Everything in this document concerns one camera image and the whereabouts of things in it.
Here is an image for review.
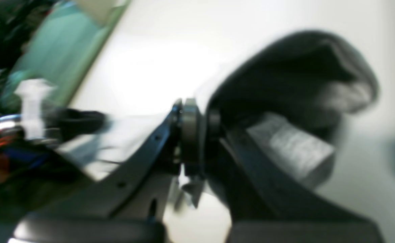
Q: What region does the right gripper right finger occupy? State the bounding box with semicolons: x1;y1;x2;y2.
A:
206;109;384;243

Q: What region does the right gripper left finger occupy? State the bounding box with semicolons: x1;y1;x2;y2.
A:
9;98;198;243

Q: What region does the grey t-shirt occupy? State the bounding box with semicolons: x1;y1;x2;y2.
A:
198;30;379;190

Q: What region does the green right side panel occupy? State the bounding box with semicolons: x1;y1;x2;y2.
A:
0;0;131;112

